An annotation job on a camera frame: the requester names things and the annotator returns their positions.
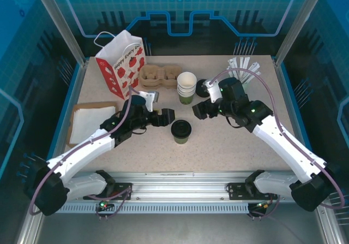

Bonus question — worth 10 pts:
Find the white paper napkin stack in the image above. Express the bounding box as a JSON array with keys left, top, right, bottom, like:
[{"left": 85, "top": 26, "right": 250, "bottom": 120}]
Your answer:
[{"left": 69, "top": 106, "right": 117, "bottom": 146}]

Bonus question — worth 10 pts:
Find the white red paper gift bag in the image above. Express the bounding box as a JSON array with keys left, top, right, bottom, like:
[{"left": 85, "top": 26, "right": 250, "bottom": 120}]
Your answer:
[{"left": 94, "top": 29, "right": 148, "bottom": 100}]

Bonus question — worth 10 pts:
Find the brown cardboard napkin tray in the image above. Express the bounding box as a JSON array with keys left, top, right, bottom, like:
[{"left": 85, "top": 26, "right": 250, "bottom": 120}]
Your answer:
[{"left": 67, "top": 101, "right": 118, "bottom": 148}]

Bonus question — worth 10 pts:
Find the small lit connector board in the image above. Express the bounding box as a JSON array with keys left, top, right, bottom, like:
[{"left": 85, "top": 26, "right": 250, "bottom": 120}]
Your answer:
[
  {"left": 98, "top": 198, "right": 115, "bottom": 210},
  {"left": 255, "top": 201, "right": 274, "bottom": 211}
]

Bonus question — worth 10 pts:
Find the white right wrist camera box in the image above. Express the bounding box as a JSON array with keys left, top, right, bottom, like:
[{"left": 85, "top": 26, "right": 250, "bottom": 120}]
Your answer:
[{"left": 204, "top": 79, "right": 222, "bottom": 105}]

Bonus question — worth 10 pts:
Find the aluminium mounting rail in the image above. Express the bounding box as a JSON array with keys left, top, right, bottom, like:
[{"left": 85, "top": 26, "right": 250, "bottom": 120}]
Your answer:
[{"left": 35, "top": 171, "right": 328, "bottom": 201}]

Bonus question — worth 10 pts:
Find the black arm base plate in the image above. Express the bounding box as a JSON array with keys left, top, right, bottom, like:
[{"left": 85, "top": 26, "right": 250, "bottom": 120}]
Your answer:
[
  {"left": 82, "top": 182, "right": 134, "bottom": 200},
  {"left": 227, "top": 182, "right": 278, "bottom": 200}
]

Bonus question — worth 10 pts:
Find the slotted grey cable duct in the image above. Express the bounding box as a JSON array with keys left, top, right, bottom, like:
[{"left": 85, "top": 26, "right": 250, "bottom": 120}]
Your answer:
[{"left": 43, "top": 203, "right": 250, "bottom": 215}]

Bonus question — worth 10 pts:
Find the aluminium frame post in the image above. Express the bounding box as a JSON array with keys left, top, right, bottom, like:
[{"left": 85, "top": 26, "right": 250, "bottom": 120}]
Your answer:
[
  {"left": 273, "top": 0, "right": 320, "bottom": 67},
  {"left": 30, "top": 0, "right": 90, "bottom": 67}
]

